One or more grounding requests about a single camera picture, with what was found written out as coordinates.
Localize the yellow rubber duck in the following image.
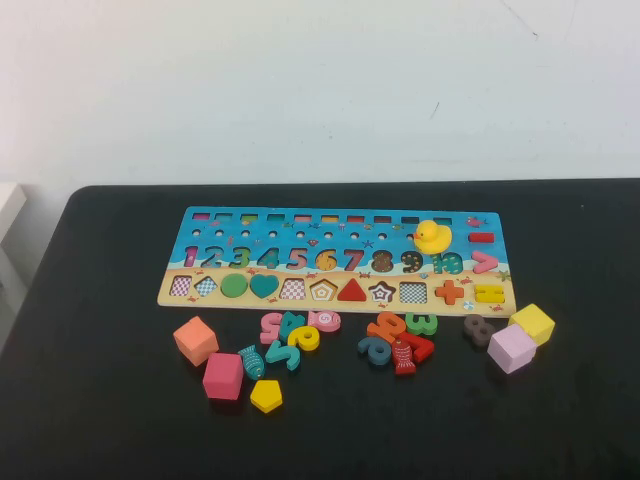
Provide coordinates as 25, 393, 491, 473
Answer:
412, 219, 453, 255

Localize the red number seven piece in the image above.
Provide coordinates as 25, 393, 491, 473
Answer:
407, 333, 436, 364

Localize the brown number eight piece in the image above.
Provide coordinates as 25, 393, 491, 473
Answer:
462, 313, 496, 347

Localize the green number three piece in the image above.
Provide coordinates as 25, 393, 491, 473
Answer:
403, 312, 439, 337

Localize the orange plus sign piece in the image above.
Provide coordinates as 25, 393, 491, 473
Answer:
434, 279, 466, 306

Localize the yellow number six piece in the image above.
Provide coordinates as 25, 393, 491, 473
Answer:
287, 324, 321, 353

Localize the red triangle piece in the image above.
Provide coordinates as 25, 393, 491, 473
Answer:
336, 277, 371, 303

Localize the yellow pentagon piece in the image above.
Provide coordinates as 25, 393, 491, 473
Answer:
249, 379, 284, 414

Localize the teal number four piece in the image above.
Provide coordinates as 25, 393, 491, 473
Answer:
277, 310, 301, 344

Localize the teal number two piece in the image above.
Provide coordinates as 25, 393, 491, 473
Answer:
264, 339, 301, 372

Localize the teal heart piece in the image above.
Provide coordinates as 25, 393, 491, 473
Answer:
249, 273, 281, 300

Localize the colourful wooden number puzzle board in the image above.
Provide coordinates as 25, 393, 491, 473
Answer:
156, 206, 517, 319

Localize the pink number five piece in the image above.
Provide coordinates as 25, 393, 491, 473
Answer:
259, 312, 287, 346

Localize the yellow wooden cube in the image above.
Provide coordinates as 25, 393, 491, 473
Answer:
508, 303, 557, 346

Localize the pink wooden fish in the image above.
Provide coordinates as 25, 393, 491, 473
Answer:
305, 309, 342, 334

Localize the yellow equals sign piece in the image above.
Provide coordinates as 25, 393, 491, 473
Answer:
473, 283, 506, 305

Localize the pink greater-than sign piece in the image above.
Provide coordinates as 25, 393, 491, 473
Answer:
471, 249, 497, 275

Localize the blue number nine piece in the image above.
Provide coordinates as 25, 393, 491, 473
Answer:
356, 335, 392, 368

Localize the red wooden fish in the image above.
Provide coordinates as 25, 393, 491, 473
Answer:
390, 338, 417, 376

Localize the orange number four piece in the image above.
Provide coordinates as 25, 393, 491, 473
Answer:
366, 310, 407, 345

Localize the magenta wooden cube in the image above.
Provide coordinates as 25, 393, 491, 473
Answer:
202, 352, 245, 401

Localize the teal wooden fish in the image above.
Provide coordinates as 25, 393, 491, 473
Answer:
237, 344, 266, 381

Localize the lilac wooden cube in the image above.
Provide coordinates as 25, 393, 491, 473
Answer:
486, 323, 539, 375

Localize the green circle piece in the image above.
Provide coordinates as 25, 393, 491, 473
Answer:
220, 272, 251, 301

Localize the orange wooden cube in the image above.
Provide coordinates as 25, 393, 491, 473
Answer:
172, 315, 220, 367

